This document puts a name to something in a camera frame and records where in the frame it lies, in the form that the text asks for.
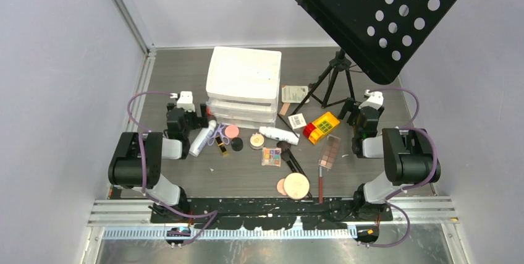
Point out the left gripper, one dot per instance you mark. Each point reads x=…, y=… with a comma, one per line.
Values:
x=203, y=123

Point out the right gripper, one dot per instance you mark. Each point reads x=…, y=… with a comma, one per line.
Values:
x=347, y=107

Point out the white plastic drawer organizer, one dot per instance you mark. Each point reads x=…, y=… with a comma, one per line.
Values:
x=243, y=86

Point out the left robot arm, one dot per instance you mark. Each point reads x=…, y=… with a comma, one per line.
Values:
x=137, y=159

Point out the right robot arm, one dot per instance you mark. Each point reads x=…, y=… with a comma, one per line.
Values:
x=408, y=156

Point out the black makeup brush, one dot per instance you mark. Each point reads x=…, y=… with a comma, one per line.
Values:
x=288, y=158

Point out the large white spray bottle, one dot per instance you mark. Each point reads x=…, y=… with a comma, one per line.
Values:
x=202, y=138

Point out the black gold lipstick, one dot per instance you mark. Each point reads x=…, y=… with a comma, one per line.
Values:
x=221, y=145

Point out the purple eyelash curler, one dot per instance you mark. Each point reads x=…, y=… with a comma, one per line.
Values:
x=219, y=132

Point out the pink round compact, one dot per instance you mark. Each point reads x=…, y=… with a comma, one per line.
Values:
x=231, y=131

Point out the black round jar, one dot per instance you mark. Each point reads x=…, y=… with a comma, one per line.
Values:
x=236, y=144

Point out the yellow red toy block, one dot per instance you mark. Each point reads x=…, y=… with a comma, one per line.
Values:
x=321, y=127

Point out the white barcode packet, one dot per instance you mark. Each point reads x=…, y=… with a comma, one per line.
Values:
x=297, y=121

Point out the beige powder jar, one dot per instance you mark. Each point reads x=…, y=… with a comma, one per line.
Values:
x=257, y=141

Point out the nude eyeshadow palette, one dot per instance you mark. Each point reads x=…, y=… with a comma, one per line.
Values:
x=329, y=152

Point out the white sachet packet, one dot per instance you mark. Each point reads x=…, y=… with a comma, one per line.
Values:
x=293, y=93

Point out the beige concealer stick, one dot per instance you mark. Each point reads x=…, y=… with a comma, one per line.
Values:
x=284, y=109

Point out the small white bottle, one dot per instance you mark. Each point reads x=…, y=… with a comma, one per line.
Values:
x=279, y=135

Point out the colorful eyeshadow palette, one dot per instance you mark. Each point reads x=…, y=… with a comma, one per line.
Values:
x=271, y=157

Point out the black music stand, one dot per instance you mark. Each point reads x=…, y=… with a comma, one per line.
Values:
x=380, y=36

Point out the large round powder compact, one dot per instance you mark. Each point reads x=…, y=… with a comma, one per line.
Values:
x=296, y=186

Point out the small pink powder puff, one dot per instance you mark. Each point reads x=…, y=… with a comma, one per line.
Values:
x=280, y=187

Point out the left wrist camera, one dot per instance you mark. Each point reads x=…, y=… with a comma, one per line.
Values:
x=184, y=100

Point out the red handled makeup brush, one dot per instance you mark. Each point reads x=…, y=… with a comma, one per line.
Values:
x=320, y=185

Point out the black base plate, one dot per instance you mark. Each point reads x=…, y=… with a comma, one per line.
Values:
x=272, y=213

